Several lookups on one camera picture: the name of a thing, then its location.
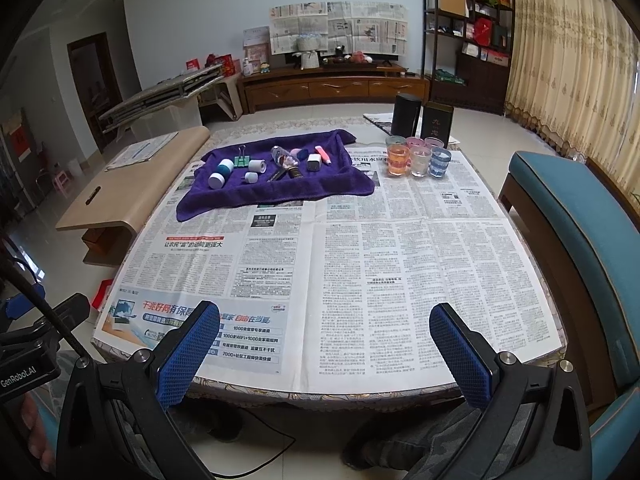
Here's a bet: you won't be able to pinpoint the person's left leg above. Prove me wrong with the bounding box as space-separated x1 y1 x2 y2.
192 402 246 443

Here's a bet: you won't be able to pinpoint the blue white bottle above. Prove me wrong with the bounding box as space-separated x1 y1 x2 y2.
207 158 235 190

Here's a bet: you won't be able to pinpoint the white wrapped bundle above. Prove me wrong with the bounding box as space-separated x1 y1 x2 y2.
297 35 321 70

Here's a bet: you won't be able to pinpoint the black cylinder canister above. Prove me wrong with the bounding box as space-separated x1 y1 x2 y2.
391 93 422 140

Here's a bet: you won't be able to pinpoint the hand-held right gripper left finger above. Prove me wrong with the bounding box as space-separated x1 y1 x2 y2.
56 300 222 480

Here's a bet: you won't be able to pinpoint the newspaper spread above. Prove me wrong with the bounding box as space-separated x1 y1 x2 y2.
95 147 563 393

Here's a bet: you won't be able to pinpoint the beige patterned curtain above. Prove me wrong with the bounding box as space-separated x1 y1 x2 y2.
502 0 640 201

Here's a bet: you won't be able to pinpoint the blue cushioned bench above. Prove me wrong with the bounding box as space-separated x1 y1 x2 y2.
498 151 640 401

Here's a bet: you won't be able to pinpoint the clear glass cup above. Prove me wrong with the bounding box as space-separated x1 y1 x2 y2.
410 146 433 178

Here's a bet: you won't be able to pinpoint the blue glass cup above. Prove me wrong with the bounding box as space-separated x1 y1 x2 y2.
430 147 452 178

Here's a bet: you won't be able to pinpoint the person's leg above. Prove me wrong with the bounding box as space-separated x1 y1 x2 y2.
342 400 533 480
192 402 246 443

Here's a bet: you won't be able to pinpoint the folded newspaper under canisters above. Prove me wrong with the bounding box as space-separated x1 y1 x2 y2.
362 112 458 146

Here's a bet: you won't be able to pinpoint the person's right leg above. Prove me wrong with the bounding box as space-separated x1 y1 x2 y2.
342 400 533 480

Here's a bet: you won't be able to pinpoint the blue chair cushion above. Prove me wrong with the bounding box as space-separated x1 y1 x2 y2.
587 390 640 480

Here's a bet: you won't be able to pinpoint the person's left hand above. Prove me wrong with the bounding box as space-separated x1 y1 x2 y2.
19 395 58 478

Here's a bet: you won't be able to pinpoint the beige curved bench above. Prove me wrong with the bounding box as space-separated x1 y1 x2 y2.
55 126 211 266

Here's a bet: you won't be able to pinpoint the translucent storage box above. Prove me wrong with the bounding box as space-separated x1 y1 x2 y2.
120 95 201 146

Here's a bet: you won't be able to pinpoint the pink picture card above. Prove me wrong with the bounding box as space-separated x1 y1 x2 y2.
243 26 271 73

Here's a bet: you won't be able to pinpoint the dark tea tray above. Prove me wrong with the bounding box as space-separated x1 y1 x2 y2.
325 45 376 67

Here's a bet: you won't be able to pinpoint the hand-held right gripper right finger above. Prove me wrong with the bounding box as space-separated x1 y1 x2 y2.
428 302 594 480

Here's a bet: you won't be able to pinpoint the red wall calendar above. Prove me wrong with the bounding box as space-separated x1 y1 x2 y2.
7 110 31 161

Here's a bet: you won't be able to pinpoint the dark wooden door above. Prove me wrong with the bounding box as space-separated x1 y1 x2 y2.
67 32 123 153

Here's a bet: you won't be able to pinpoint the dark wooden shelf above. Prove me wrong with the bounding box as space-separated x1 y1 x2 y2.
422 0 516 113

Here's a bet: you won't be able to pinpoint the purple towel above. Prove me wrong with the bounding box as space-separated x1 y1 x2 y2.
176 129 376 222

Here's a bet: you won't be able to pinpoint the folded grey boards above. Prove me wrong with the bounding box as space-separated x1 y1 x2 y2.
97 63 226 133

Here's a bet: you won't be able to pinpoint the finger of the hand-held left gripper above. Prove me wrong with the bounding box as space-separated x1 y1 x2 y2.
36 292 92 333
0 294 32 321

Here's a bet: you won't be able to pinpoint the clear plastic bottle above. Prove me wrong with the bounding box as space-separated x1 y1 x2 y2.
270 146 301 168

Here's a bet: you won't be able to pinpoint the white plastic stool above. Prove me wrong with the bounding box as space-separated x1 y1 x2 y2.
200 75 246 121

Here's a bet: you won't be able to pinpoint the wooden cabinet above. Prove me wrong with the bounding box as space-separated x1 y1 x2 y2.
237 62 431 113

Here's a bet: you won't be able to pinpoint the white paper sheet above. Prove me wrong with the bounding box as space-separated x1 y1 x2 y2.
105 131 178 172

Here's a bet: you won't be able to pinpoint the thin black floor cable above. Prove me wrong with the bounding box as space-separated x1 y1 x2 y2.
200 407 296 478

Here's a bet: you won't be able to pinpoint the dark square tin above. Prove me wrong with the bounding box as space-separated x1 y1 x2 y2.
421 101 455 143

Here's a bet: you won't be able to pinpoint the wall newspapers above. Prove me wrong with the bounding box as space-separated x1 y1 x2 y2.
270 1 406 56

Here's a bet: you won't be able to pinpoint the red gift boxes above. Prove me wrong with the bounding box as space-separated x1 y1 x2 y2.
185 54 233 78

